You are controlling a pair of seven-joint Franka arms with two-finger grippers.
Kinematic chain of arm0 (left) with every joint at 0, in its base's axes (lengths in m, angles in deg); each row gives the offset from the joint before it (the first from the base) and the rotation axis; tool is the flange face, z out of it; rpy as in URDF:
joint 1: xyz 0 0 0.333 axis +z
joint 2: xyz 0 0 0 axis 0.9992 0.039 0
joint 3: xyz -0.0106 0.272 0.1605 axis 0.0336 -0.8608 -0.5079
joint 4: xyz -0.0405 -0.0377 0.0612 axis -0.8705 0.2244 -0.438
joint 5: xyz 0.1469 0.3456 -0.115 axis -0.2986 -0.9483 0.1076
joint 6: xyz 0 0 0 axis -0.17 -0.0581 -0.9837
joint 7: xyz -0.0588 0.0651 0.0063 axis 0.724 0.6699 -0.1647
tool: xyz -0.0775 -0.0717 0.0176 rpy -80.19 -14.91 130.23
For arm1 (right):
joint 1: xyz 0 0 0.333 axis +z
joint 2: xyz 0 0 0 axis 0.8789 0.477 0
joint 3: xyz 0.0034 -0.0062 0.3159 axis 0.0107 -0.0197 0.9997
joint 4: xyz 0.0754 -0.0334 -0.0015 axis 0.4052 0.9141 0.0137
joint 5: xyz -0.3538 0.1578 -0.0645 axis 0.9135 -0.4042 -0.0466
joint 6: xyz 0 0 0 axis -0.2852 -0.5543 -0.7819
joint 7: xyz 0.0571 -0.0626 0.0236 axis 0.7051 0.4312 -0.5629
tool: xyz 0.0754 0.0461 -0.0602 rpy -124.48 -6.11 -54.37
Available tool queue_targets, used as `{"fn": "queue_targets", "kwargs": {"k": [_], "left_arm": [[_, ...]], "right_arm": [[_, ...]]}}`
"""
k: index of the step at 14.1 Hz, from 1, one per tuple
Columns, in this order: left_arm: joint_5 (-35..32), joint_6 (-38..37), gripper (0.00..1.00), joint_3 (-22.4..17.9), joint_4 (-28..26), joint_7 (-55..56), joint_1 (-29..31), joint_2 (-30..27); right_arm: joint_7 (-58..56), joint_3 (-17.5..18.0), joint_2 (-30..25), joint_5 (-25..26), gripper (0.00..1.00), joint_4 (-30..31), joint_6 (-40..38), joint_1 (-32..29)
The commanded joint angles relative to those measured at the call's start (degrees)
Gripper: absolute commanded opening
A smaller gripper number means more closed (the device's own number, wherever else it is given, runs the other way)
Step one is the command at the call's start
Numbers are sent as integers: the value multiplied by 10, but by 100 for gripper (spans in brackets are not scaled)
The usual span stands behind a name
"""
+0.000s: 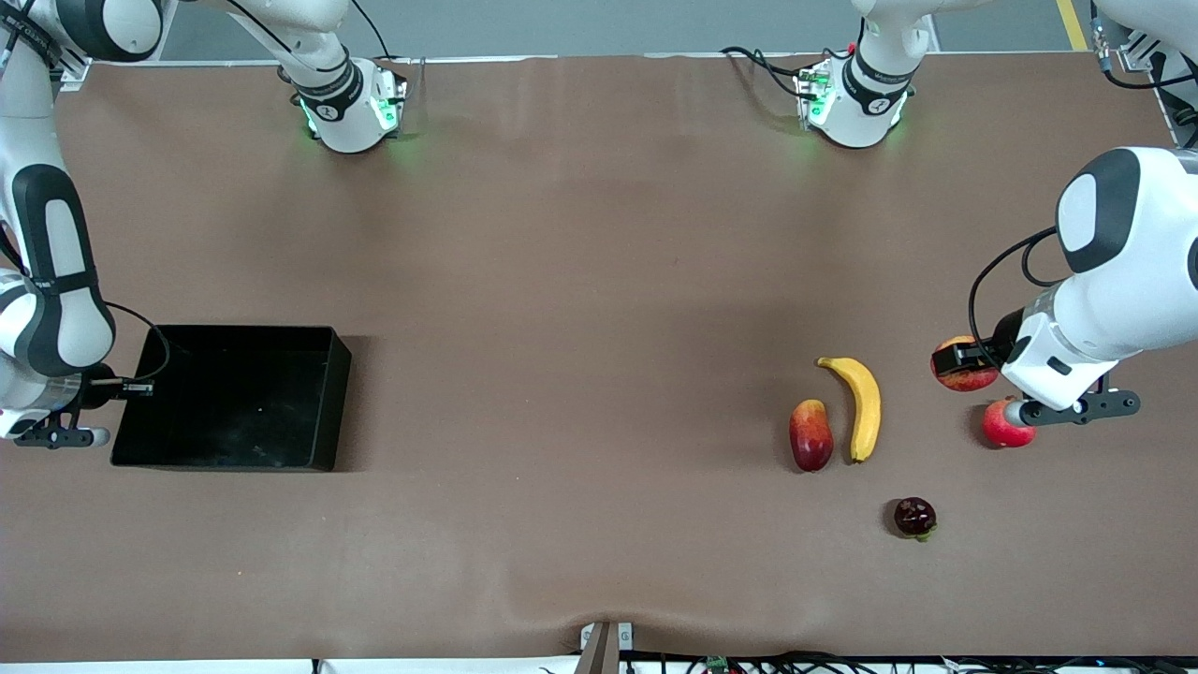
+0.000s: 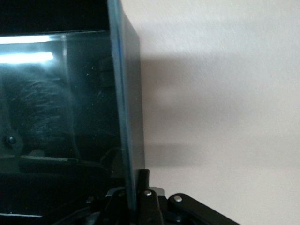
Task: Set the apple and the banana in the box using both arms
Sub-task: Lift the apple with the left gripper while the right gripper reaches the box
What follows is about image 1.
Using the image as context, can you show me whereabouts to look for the red yellow apple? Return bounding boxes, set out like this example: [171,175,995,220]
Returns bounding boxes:
[930,335,1002,393]

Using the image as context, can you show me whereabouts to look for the black plastic box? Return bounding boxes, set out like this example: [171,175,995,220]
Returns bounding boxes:
[110,325,353,472]

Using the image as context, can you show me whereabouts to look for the yellow banana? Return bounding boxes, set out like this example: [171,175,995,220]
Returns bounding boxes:
[816,356,883,464]

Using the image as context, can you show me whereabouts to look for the red pomegranate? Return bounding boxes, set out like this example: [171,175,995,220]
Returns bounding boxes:
[982,397,1039,449]

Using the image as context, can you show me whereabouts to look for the dark purple mangosteen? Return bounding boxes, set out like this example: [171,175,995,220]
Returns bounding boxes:
[892,496,939,543]

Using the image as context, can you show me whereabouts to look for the red yellow mango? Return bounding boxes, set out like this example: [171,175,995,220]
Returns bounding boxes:
[788,399,835,473]

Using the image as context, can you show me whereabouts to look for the brown table mat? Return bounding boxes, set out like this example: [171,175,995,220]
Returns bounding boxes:
[0,51,1198,661]

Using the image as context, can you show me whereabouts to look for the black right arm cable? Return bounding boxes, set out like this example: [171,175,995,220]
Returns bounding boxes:
[101,301,172,385]

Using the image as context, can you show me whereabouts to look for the aluminium frame post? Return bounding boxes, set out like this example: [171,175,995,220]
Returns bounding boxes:
[1118,28,1198,141]
[51,47,95,90]

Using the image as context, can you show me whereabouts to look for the black base cable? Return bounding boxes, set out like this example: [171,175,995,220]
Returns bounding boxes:
[351,0,394,59]
[719,45,808,99]

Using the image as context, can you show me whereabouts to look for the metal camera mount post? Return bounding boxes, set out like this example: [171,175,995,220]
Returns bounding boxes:
[576,621,634,674]

